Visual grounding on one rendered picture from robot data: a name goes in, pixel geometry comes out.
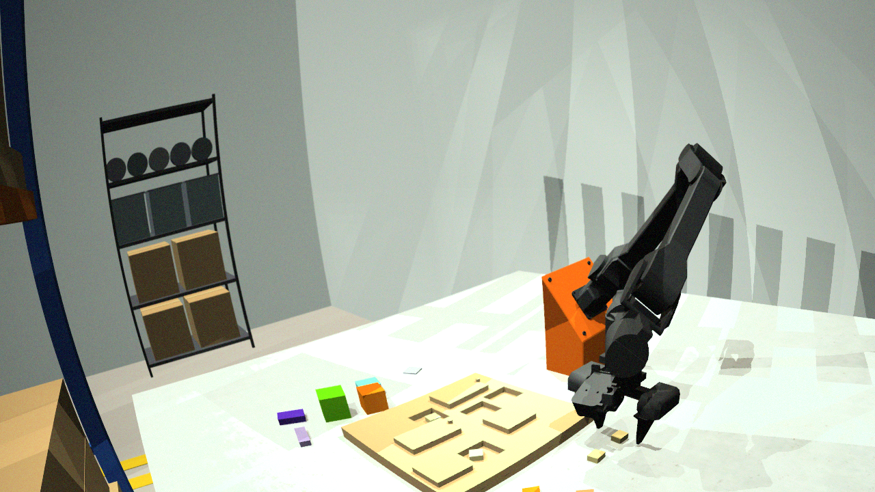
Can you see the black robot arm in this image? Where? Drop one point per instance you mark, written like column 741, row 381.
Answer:
column 654, row 277

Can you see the purple flat block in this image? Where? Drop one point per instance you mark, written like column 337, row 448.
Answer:
column 291, row 417

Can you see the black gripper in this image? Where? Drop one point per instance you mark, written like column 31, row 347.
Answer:
column 652, row 404

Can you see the pale yellow square board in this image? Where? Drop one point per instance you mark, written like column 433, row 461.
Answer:
column 514, row 427

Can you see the green cube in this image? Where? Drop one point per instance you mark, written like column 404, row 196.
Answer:
column 333, row 403

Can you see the light teal cube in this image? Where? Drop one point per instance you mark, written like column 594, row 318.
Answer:
column 367, row 382

